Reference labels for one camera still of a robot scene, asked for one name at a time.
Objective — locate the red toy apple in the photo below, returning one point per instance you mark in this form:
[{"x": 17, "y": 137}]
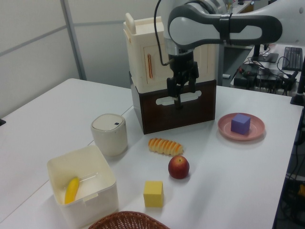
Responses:
[{"x": 178, "y": 168}]

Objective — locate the purple foam cube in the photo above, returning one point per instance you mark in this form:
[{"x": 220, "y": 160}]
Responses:
[{"x": 239, "y": 125}]

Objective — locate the pink plate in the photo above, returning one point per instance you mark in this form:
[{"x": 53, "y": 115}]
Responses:
[{"x": 257, "y": 130}]

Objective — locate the cream toy cabinet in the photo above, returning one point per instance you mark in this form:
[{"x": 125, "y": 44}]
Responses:
[{"x": 140, "y": 40}]

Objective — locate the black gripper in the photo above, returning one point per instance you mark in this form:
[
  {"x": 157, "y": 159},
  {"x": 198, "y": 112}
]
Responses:
[{"x": 183, "y": 66}]

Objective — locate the dark brown wooden box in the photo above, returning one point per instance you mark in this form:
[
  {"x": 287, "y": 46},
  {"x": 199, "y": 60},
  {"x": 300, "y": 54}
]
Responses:
[{"x": 166, "y": 117}]

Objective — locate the brown wicker basket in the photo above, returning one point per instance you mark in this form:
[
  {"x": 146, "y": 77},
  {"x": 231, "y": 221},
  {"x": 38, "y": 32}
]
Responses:
[{"x": 126, "y": 221}]

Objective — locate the cream lidded canister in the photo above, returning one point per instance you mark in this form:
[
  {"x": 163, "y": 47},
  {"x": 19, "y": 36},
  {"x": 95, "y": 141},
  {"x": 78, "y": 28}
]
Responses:
[{"x": 109, "y": 136}]

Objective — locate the white plastic bin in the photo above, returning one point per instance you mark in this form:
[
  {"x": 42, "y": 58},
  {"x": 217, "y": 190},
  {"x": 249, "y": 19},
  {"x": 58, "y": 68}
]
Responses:
[{"x": 95, "y": 210}]

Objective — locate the black monitor stand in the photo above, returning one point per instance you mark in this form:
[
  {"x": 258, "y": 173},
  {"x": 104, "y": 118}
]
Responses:
[{"x": 264, "y": 57}]

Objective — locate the yellow toy banana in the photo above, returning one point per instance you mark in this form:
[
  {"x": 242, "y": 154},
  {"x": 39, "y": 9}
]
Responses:
[{"x": 71, "y": 190}]

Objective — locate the yellow foam cube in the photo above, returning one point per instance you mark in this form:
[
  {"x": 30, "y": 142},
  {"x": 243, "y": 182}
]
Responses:
[{"x": 153, "y": 195}]

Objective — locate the black keyboard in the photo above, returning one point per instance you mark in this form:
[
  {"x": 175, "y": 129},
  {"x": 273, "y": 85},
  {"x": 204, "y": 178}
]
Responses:
[{"x": 292, "y": 58}]

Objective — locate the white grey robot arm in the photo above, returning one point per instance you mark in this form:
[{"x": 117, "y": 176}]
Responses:
[{"x": 214, "y": 26}]

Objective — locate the black electronics box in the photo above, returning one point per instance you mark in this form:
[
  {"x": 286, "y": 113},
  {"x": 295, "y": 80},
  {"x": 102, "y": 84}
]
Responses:
[{"x": 245, "y": 76}]

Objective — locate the orange striped spiral bread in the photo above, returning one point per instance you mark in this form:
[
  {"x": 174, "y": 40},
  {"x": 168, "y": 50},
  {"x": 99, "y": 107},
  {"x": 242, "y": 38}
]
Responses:
[{"x": 165, "y": 146}]

